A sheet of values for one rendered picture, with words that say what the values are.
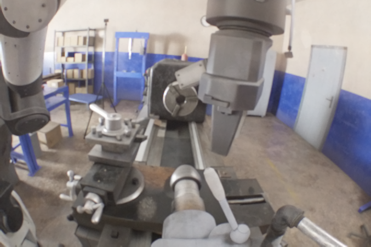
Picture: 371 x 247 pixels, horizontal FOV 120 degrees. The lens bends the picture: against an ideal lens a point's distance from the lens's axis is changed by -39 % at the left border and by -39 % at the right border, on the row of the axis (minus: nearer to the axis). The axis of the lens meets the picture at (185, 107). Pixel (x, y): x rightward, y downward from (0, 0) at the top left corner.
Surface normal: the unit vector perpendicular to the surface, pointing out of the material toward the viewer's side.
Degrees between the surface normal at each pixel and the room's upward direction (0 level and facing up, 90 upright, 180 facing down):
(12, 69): 130
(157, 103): 90
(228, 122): 90
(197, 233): 6
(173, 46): 90
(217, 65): 90
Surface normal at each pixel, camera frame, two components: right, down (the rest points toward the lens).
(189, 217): 0.00, -0.96
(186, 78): -0.47, 0.22
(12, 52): 0.14, 0.86
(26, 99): 0.62, -0.47
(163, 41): 0.04, 0.31
